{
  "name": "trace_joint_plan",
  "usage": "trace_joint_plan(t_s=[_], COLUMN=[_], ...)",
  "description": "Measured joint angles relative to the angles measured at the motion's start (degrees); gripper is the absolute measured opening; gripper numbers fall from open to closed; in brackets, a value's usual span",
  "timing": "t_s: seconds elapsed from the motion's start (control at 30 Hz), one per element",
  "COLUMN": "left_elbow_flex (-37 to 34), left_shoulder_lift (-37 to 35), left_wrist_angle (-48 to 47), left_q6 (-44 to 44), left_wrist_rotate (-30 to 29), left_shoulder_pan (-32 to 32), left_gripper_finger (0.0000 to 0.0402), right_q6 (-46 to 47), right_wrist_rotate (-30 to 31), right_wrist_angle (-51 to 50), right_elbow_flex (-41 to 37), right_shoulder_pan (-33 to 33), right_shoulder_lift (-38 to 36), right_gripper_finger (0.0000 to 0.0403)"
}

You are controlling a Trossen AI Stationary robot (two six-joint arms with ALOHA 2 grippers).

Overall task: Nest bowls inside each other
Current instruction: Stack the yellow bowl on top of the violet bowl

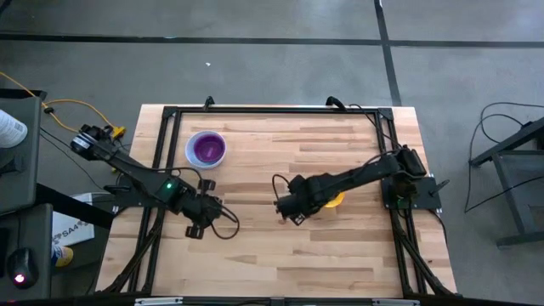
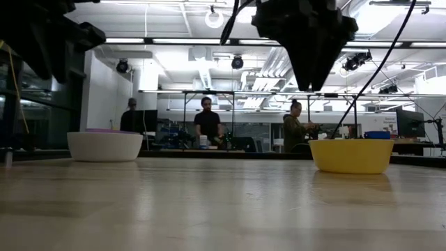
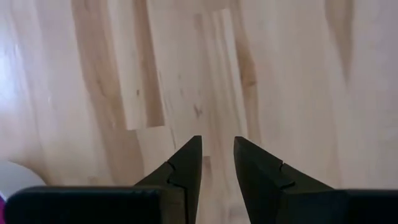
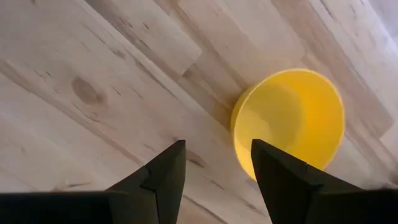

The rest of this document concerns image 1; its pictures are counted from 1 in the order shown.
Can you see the white printed container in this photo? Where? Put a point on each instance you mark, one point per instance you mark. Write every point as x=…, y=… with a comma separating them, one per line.
x=10, y=129

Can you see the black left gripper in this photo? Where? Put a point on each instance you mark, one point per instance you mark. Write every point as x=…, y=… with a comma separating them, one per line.
x=206, y=210

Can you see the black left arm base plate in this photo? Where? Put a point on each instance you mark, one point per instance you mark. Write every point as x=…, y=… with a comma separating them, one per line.
x=123, y=197

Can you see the dark grey desk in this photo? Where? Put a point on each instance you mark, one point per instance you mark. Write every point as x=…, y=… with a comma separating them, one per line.
x=42, y=238

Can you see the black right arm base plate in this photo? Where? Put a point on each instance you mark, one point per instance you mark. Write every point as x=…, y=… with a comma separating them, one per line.
x=425, y=200

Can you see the dark grey panel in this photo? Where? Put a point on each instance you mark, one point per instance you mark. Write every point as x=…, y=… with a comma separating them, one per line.
x=21, y=178

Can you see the white cardboard box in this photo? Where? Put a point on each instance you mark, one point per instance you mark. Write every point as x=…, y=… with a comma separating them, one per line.
x=70, y=231

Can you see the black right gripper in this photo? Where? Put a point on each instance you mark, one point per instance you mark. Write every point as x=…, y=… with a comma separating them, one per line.
x=297, y=200

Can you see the black metal stand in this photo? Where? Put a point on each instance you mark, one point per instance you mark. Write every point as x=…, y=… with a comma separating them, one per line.
x=506, y=144

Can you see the black computer mouse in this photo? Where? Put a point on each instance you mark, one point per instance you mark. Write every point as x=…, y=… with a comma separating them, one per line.
x=23, y=265

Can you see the silver bracket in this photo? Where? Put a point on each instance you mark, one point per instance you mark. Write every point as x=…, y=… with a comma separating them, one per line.
x=157, y=302
x=395, y=302

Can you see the black aluminium frame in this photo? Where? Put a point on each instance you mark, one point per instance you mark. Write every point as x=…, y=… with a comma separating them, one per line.
x=276, y=110

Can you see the white plastic bowl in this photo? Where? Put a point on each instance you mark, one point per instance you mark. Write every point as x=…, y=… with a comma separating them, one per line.
x=206, y=167

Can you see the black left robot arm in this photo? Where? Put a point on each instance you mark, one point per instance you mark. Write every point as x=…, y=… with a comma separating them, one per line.
x=136, y=172

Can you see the purple plastic bowl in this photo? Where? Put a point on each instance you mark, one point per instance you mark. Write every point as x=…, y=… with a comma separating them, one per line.
x=209, y=149

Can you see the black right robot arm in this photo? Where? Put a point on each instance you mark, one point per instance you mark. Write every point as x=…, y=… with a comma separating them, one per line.
x=361, y=174

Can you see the black clamp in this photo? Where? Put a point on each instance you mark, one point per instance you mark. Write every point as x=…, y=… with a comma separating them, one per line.
x=208, y=102
x=336, y=103

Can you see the yellow plastic bowl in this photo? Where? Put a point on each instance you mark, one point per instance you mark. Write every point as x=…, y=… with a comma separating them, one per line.
x=336, y=202

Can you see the black bar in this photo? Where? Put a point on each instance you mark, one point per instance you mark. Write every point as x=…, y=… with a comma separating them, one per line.
x=72, y=208

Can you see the yellow white shoe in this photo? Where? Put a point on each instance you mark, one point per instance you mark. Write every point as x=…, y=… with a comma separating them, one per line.
x=64, y=257

